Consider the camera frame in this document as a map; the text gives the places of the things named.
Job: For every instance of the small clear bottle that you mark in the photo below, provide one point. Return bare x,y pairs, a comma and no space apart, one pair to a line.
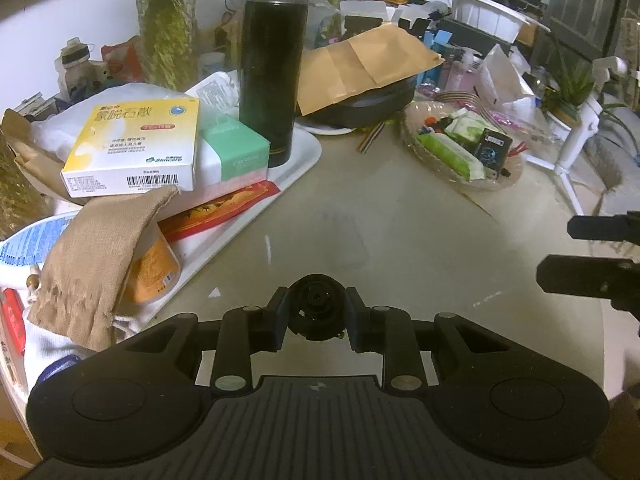
75,70

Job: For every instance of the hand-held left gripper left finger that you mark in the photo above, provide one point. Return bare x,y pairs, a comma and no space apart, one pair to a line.
280,310

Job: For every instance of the white printed packet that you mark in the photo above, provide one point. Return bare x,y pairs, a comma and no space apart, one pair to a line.
215,92

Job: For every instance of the yellow white medicine box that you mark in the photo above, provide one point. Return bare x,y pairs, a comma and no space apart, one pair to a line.
130,135

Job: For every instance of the round shallow basket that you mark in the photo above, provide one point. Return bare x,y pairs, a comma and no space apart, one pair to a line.
492,184

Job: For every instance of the white gimbal tripod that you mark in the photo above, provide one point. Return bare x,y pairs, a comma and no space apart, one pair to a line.
580,130

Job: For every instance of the green wipes pack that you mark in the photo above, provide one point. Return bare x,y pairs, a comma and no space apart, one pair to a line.
450,155

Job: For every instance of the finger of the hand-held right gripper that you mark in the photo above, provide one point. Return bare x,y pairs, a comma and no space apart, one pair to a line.
600,229
575,272

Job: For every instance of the black cylindrical device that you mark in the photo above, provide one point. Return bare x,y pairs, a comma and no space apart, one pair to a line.
316,305

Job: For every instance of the blue white packet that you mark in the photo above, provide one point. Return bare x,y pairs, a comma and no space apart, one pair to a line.
35,240

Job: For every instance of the green tissue pack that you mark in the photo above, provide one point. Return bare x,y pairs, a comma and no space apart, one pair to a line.
235,150

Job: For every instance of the white flat box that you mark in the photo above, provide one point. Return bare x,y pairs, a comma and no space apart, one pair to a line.
210,180

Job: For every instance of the red envelope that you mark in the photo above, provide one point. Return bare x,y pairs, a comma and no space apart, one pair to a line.
220,207

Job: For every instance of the white tray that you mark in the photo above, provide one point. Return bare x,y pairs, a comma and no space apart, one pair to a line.
300,155

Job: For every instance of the black zip case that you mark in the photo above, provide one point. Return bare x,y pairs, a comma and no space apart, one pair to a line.
370,107

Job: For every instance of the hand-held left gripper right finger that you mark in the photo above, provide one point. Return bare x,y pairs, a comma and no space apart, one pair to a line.
352,320

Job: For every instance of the brown paper bag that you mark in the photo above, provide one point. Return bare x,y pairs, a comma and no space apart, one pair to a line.
25,150

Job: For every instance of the black thermos bottle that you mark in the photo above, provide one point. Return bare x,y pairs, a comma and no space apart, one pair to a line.
270,85

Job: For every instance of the black snack packet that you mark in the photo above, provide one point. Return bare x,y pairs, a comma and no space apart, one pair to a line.
492,152

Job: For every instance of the aloe plant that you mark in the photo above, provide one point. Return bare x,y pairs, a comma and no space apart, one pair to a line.
570,80

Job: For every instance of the orange packet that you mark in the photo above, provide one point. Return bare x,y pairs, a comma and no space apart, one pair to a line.
155,265

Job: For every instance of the red white packet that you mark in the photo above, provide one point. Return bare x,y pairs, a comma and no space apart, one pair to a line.
10,320

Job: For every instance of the white plate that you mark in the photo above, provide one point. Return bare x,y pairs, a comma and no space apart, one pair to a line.
330,130

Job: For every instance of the blue product box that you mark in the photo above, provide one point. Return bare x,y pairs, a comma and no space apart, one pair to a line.
440,42

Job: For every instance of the thin brown stick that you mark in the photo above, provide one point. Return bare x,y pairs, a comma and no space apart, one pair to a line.
480,205

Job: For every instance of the white green packet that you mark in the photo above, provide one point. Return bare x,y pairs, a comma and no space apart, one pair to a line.
465,125

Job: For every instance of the white takeaway container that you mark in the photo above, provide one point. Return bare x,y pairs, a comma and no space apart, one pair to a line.
490,15

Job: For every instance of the brown paper envelope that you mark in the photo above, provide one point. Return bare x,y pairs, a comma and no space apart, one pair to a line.
360,65

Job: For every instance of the orange plastic bag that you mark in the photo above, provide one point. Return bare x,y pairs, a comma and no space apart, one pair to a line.
122,57

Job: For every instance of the dark grid window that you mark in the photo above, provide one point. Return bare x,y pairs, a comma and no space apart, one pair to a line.
590,5

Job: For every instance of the pink wrapped packet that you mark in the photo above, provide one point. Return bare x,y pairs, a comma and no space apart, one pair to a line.
515,122

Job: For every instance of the pink liquid bottle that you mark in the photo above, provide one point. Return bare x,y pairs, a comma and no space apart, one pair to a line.
457,77

